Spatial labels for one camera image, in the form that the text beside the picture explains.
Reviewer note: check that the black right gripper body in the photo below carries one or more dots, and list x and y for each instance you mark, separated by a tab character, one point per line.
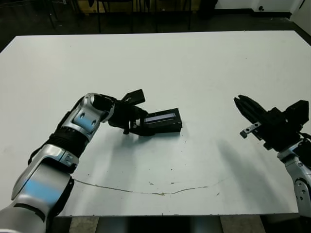
277	131

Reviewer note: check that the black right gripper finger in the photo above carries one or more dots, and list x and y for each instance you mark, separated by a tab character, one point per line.
255	109
246	114

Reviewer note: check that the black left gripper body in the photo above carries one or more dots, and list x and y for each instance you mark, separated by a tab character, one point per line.
124	116

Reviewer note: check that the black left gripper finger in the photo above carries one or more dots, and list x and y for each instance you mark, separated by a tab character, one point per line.
143	114
141	131

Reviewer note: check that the black box lid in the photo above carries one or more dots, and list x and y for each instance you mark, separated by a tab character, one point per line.
165	116

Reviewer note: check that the black metal chair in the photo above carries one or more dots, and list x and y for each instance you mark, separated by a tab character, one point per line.
99	21

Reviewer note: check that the white cabinet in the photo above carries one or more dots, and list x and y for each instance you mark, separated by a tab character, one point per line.
302	12

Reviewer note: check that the black trash bin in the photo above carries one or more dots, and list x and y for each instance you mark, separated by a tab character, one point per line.
207	9

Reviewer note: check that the chair with grey seat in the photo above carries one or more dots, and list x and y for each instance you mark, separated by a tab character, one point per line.
53	20

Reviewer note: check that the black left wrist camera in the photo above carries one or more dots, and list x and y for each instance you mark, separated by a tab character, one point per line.
134	97

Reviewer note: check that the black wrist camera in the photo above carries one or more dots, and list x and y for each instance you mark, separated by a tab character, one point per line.
134	97
298	114

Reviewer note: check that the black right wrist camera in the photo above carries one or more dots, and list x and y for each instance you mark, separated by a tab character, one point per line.
298	114

